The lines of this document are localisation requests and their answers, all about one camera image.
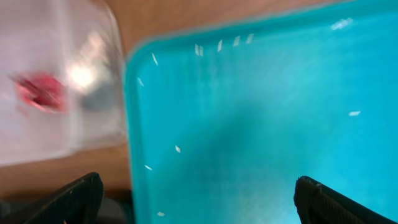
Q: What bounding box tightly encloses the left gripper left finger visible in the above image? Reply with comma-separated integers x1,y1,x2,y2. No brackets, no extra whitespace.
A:
1,172,104,224

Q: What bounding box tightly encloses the teal serving tray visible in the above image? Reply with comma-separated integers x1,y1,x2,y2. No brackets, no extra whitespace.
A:
124,1,397,223

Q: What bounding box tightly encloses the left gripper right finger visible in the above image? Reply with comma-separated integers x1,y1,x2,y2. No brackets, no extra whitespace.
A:
294,176,397,224

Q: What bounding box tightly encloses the clear plastic bin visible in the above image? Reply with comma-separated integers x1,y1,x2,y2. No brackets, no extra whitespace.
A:
1,0,125,166

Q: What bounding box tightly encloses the black tray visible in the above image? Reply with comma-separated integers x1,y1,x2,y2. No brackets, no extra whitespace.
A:
1,189,134,224

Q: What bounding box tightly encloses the red snack wrapper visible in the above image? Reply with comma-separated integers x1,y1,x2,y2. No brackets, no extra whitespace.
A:
12,72,67,113

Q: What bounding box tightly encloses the white tissue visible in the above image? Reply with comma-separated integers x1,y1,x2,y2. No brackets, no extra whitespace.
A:
67,31,111,95

